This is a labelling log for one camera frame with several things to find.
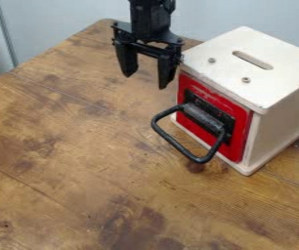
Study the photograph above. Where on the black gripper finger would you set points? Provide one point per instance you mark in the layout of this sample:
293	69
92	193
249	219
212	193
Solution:
167	66
126	57

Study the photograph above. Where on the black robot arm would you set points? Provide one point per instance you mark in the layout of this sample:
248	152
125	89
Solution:
150	2

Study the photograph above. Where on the white wooden drawer cabinet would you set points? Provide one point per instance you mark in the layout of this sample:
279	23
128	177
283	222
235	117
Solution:
244	73

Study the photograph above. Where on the red wooden drawer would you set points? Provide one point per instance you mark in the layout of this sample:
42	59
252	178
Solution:
212	117

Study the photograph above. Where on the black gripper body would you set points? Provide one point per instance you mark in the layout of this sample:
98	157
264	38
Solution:
146	33

